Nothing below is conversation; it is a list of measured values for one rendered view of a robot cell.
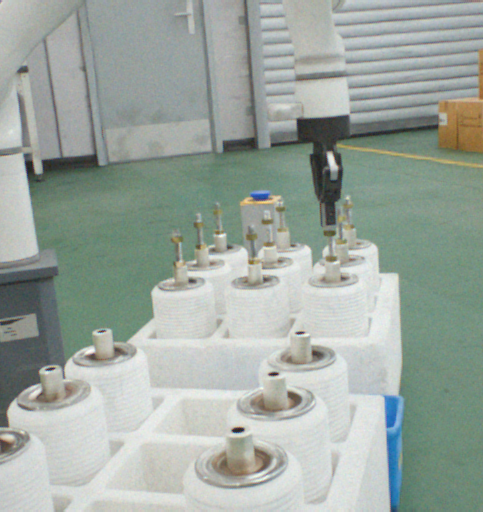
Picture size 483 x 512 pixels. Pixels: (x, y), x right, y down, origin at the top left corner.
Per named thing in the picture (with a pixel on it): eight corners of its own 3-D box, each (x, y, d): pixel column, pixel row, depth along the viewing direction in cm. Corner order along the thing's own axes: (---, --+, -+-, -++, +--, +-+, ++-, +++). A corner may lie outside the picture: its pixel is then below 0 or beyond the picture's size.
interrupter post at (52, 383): (38, 403, 80) (33, 373, 79) (50, 393, 82) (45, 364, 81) (59, 404, 79) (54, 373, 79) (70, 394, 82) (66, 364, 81)
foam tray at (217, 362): (136, 454, 121) (122, 344, 117) (205, 363, 158) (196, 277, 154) (391, 463, 112) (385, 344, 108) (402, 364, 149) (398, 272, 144)
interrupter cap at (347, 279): (302, 290, 113) (302, 285, 113) (313, 276, 120) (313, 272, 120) (355, 290, 111) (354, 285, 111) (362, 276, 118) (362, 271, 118)
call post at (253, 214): (252, 352, 162) (239, 205, 155) (259, 341, 168) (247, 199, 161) (286, 352, 160) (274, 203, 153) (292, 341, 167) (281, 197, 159)
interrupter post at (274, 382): (260, 411, 73) (258, 378, 72) (267, 401, 75) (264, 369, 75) (285, 412, 72) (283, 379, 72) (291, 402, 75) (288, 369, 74)
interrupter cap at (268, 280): (283, 288, 115) (283, 284, 115) (232, 293, 114) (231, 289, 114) (277, 276, 122) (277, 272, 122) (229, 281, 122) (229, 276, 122)
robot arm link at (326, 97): (266, 119, 114) (263, 75, 112) (342, 112, 114) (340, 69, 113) (274, 122, 105) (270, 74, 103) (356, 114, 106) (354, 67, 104)
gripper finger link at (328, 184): (323, 164, 106) (319, 193, 110) (325, 174, 105) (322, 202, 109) (342, 162, 106) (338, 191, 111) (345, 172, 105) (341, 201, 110)
